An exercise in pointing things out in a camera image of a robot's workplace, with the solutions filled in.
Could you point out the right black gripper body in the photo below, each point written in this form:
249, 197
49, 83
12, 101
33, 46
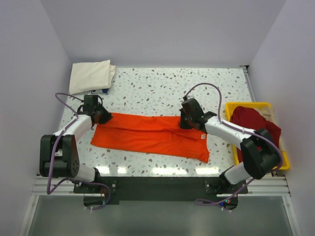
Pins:
185, 120

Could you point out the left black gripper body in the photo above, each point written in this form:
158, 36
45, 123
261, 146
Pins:
104, 116

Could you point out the orange t shirt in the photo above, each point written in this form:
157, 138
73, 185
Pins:
156, 135

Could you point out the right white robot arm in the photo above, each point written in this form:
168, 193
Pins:
260, 154

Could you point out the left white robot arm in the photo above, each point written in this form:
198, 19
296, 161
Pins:
59, 153

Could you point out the folded white blue-print shirt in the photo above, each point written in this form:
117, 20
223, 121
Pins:
98, 91

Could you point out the folded cream t shirt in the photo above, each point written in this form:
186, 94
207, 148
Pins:
88, 76

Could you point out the dark red t shirt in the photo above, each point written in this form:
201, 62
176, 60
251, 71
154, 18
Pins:
250, 118

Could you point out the beige t shirt in bin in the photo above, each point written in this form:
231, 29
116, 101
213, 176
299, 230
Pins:
267, 113

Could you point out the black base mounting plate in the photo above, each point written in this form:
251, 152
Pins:
201, 190

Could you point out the yellow plastic bin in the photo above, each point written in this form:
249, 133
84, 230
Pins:
231, 106

